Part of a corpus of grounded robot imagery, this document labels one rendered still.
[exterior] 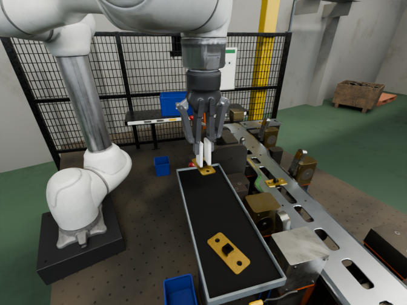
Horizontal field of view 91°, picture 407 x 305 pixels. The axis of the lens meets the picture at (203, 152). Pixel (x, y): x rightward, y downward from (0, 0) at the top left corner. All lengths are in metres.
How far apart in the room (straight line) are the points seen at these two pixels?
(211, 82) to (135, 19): 0.22
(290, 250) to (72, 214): 0.75
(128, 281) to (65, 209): 0.36
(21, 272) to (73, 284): 1.19
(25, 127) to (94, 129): 2.48
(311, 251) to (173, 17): 0.50
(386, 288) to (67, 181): 0.98
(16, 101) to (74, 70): 2.44
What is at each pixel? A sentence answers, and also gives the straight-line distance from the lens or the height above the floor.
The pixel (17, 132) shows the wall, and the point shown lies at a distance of 3.41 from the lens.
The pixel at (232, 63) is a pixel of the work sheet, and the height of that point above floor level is 1.34.
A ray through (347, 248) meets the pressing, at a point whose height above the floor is 1.00.
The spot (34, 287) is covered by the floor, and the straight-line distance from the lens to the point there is 2.06.
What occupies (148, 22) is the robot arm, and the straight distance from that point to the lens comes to 0.26.
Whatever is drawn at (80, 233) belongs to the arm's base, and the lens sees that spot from 1.00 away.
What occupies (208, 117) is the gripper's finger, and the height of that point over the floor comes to 1.35.
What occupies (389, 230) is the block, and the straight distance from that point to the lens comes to 0.83.
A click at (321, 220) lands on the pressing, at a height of 1.00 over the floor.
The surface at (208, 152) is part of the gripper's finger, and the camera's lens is 0.52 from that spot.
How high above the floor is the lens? 1.52
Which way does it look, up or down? 30 degrees down
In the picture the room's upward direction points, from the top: straight up
